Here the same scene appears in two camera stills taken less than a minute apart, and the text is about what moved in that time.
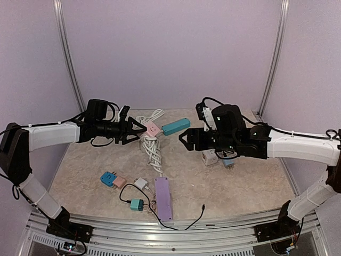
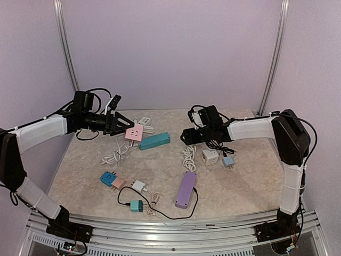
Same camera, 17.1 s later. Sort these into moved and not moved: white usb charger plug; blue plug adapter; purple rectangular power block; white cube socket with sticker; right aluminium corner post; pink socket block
Moved: white usb charger plug; pink socket block; purple rectangular power block
Not moved: blue plug adapter; white cube socket with sticker; right aluminium corner post
